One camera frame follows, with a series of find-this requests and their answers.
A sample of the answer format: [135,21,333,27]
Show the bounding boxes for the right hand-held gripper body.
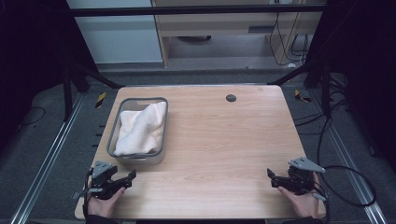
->
[287,156,329,202]

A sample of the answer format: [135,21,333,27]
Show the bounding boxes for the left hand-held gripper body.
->
[72,161,120,201]

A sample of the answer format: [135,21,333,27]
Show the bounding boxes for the grey plastic basket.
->
[106,96,170,166]

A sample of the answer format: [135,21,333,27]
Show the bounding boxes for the white towel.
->
[113,101,168,158]

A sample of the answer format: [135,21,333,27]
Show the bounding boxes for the person's right hand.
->
[277,172,320,219]

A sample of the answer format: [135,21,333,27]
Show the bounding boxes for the person's left hand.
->
[87,186,126,219]

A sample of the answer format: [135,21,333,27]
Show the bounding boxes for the yellow black striped tape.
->
[293,89,312,104]
[94,91,107,109]

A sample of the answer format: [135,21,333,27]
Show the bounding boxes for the black metal stand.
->
[61,57,125,123]
[266,60,351,118]

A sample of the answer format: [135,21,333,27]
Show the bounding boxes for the white cabinet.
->
[65,0,164,65]

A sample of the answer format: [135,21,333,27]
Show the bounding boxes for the black curtain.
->
[306,0,396,174]
[0,0,101,153]

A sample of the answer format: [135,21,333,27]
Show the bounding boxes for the light wooden desk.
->
[150,0,325,68]

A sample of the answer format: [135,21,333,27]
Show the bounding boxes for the black horizontal bar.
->
[68,4,327,17]

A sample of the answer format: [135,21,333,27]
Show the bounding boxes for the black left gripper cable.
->
[81,167,95,219]

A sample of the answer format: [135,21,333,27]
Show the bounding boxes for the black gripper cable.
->
[81,167,95,219]
[317,116,378,224]

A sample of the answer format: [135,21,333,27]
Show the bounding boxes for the aluminium floor rail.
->
[311,88,389,224]
[9,92,86,224]

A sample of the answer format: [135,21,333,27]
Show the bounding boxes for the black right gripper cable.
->
[317,116,378,224]

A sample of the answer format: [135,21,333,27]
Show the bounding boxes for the black floor cables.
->
[292,88,353,137]

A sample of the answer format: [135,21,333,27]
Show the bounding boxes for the thin black floor cable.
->
[17,105,47,128]

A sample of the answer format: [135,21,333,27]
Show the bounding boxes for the black hanging desk cables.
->
[268,11,311,67]

